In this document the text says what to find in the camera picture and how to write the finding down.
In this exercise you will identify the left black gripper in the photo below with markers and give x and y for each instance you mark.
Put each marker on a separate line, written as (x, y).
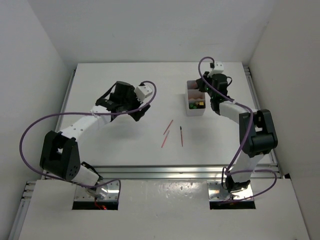
(131, 93)

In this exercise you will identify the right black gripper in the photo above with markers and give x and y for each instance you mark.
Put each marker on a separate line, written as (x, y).
(201, 85)

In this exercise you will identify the white organizer box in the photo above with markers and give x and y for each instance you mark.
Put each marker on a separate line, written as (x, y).
(200, 108)

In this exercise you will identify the gourd-shaped beige sponge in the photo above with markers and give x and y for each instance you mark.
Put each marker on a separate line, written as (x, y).
(196, 96)

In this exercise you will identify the pink mascara wand brush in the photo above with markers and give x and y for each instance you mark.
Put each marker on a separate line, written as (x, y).
(181, 136)

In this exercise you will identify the pink lip pencil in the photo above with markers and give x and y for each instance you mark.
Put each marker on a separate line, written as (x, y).
(194, 86)

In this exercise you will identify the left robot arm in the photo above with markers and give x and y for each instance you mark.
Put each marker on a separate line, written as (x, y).
(60, 152)

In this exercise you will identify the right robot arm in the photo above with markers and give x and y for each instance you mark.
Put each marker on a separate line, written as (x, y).
(257, 133)

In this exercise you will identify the thin pink brush stick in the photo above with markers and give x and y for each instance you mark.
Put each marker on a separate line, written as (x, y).
(167, 128)

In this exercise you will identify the long pink stick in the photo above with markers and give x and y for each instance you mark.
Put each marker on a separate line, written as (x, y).
(165, 138)

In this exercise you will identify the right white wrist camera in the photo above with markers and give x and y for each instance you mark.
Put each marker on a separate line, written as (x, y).
(216, 67)

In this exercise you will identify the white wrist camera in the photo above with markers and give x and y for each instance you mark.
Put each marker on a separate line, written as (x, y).
(216, 67)
(142, 92)

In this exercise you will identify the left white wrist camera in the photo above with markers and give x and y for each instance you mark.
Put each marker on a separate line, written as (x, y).
(142, 92)

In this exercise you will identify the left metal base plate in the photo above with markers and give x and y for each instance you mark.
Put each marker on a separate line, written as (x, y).
(106, 193)

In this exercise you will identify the metal base plate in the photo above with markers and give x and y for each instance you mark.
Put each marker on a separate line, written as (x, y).
(217, 193)
(106, 193)

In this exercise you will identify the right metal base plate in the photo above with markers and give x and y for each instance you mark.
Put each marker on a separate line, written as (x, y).
(217, 193)

